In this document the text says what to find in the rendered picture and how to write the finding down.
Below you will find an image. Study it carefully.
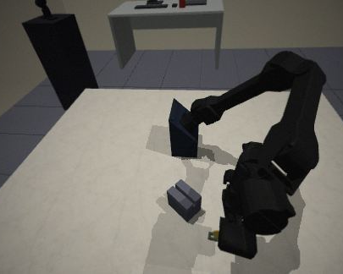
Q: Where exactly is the gold coin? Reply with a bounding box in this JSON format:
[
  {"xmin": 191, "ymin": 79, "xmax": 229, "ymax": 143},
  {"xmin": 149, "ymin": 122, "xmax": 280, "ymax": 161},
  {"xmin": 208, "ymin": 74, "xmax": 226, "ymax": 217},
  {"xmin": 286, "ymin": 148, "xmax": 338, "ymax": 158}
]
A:
[{"xmin": 213, "ymin": 230, "xmax": 219, "ymax": 238}]

